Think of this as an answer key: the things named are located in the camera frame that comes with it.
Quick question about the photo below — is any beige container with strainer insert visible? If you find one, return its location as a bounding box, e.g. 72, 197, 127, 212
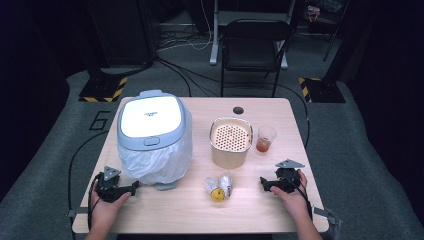
209, 116, 254, 170

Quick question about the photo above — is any grey tape piece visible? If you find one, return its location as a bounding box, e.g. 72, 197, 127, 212
67, 207, 91, 218
313, 206, 338, 226

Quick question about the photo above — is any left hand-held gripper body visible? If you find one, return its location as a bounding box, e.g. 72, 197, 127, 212
95, 165, 133, 204

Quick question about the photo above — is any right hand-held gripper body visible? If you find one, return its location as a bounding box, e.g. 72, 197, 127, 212
274, 158, 306, 194

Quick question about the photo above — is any long black floor cable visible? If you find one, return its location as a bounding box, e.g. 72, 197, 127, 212
67, 129, 111, 240

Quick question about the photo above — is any bundle of floor cables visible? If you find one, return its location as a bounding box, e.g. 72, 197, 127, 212
156, 29, 214, 53

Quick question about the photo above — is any clear plastic cup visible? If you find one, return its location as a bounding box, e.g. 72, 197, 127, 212
255, 124, 278, 154

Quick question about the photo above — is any blue-grey pedal trash can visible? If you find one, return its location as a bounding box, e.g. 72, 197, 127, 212
115, 89, 194, 192

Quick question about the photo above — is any hazard-striped black stand base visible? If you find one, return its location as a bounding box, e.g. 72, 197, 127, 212
78, 76, 129, 103
298, 77, 346, 104

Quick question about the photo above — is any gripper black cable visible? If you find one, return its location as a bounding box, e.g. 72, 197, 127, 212
289, 175, 314, 221
86, 172, 105, 232

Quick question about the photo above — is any black metal stand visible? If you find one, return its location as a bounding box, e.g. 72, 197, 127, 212
322, 0, 351, 63

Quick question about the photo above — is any person's left hand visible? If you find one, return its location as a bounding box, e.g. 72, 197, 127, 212
90, 185, 133, 231

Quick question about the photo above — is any black equipment cabinet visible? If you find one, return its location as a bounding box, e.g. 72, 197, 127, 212
83, 0, 158, 68

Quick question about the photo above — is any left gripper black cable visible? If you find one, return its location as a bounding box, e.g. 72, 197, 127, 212
86, 172, 105, 232

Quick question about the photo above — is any black folding chair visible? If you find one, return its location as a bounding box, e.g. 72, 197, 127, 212
219, 19, 295, 98

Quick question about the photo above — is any white metal desk frame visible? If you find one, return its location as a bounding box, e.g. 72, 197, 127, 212
209, 0, 298, 70

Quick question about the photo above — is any person's right hand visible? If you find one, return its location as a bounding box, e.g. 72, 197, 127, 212
269, 169, 313, 220

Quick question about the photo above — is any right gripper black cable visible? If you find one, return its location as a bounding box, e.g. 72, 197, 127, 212
289, 175, 314, 221

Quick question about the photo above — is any white plastic trash bag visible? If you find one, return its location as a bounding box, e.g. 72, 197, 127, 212
117, 109, 194, 186

